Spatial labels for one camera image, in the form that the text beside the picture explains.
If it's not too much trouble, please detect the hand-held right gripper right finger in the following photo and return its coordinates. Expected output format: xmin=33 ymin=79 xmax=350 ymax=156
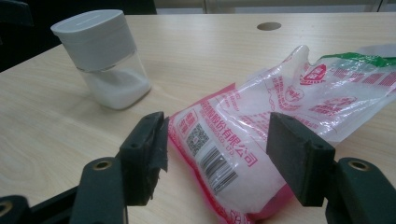
xmin=265 ymin=111 xmax=336 ymax=208

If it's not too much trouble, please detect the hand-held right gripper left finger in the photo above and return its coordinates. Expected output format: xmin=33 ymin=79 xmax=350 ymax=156
xmin=120 ymin=111 xmax=171 ymax=208

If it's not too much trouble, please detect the pink and clear plastic bag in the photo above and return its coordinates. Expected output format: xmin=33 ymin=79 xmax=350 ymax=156
xmin=167 ymin=43 xmax=396 ymax=224

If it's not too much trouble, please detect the clear jar with grey lid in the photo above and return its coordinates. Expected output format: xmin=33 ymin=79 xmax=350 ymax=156
xmin=50 ymin=8 xmax=153 ymax=111

